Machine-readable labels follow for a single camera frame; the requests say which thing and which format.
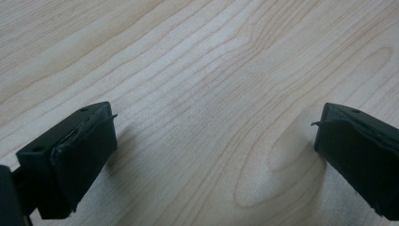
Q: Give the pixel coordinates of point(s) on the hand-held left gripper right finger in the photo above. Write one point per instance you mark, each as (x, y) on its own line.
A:
(360, 150)

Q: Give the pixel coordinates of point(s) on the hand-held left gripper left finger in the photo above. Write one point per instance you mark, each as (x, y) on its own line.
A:
(72, 157)

